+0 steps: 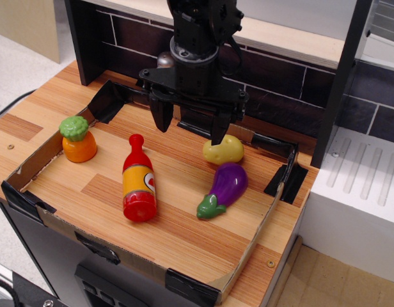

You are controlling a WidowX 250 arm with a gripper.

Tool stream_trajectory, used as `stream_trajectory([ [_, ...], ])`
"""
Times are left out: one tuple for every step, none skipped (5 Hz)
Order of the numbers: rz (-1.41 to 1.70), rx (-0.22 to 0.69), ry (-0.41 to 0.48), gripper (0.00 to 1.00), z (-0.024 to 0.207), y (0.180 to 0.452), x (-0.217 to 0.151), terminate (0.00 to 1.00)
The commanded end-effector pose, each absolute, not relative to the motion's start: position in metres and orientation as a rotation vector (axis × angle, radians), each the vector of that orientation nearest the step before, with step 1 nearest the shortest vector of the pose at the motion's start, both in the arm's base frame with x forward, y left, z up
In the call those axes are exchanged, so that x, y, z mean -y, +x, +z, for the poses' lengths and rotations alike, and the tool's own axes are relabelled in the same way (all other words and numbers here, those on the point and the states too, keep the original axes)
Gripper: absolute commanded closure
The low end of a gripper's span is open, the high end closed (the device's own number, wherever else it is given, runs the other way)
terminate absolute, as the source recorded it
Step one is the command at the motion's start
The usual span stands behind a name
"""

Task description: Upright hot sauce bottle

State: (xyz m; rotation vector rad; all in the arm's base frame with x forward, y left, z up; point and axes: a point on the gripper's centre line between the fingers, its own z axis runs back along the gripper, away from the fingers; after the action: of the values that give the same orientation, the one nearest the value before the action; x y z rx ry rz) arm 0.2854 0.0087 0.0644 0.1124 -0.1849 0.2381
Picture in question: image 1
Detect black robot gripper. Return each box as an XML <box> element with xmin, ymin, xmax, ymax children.
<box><xmin>139</xmin><ymin>58</ymin><xmax>249</xmax><ymax>145</ymax></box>

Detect red toy hot sauce bottle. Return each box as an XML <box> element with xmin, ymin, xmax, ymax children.
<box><xmin>122</xmin><ymin>134</ymin><xmax>157</xmax><ymax>222</ymax></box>

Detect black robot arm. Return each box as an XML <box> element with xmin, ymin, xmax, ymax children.
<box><xmin>139</xmin><ymin>1</ymin><xmax>249</xmax><ymax>145</ymax></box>

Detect cardboard fence with black tape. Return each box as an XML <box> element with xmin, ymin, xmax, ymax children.
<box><xmin>0</xmin><ymin>77</ymin><xmax>317</xmax><ymax>306</ymax></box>

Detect yellow toy potato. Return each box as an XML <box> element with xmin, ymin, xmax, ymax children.
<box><xmin>203</xmin><ymin>134</ymin><xmax>244</xmax><ymax>165</ymax></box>

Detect purple toy eggplant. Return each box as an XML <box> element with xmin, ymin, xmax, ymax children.
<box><xmin>196</xmin><ymin>162</ymin><xmax>248</xmax><ymax>219</ymax></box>

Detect orange toy carrot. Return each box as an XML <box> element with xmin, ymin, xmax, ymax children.
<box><xmin>59</xmin><ymin>116</ymin><xmax>97</xmax><ymax>163</ymax></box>

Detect brass screw right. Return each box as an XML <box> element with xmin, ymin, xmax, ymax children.
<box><xmin>267</xmin><ymin>260</ymin><xmax>276</xmax><ymax>268</ymax></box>

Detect white toy sink drainboard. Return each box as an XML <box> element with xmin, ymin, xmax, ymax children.
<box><xmin>299</xmin><ymin>128</ymin><xmax>394</xmax><ymax>282</ymax></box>

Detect black control panel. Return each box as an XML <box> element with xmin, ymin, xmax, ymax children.
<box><xmin>75</xmin><ymin>265</ymin><xmax>147</xmax><ymax>307</ymax></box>

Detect wooden shelf with black frame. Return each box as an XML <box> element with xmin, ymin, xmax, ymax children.
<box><xmin>65</xmin><ymin>1</ymin><xmax>370</xmax><ymax>167</ymax></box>

